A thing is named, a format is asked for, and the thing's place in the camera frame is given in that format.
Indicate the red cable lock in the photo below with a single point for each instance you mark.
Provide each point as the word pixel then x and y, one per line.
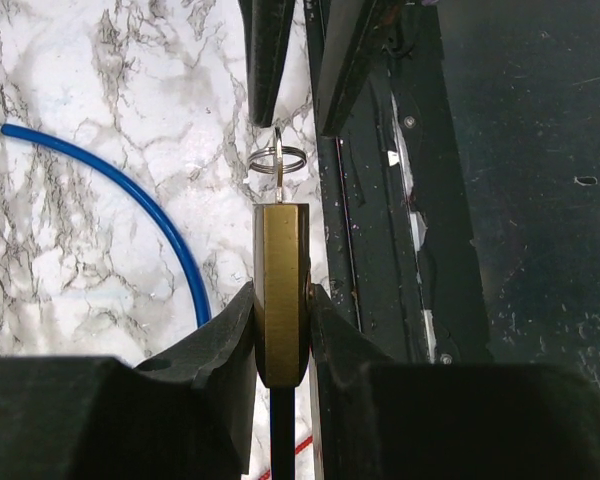
pixel 300 447

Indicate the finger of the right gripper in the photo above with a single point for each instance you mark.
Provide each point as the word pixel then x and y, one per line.
pixel 267 25
pixel 346 34

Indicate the silver key bunch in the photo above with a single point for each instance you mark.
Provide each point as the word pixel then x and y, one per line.
pixel 277 160

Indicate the blue cable lock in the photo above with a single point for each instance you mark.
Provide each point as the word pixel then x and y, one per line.
pixel 140 196

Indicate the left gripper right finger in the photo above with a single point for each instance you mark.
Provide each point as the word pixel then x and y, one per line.
pixel 378 418

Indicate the brass padlock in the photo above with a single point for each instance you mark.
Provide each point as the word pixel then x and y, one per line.
pixel 282 276

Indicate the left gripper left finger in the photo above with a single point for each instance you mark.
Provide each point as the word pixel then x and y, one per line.
pixel 185 413

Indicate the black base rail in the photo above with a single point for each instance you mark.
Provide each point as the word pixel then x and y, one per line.
pixel 462 199

